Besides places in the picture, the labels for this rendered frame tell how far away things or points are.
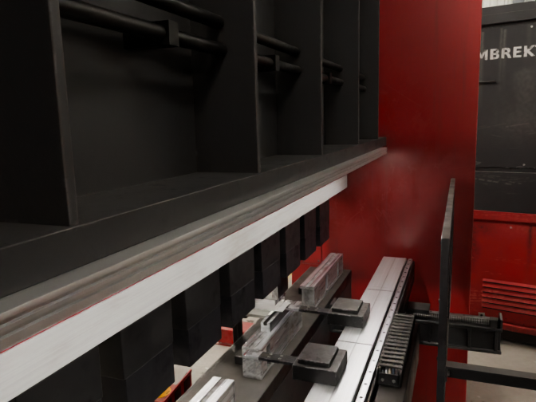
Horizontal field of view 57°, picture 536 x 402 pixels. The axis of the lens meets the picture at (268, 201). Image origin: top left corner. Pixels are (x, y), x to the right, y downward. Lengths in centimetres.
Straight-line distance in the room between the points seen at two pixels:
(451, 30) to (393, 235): 93
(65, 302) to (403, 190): 202
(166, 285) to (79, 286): 50
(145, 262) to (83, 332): 29
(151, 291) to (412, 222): 165
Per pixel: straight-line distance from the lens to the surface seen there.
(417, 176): 232
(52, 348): 74
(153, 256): 53
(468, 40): 232
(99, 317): 80
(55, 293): 42
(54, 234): 45
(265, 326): 155
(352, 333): 151
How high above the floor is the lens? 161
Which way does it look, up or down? 9 degrees down
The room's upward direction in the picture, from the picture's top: 2 degrees counter-clockwise
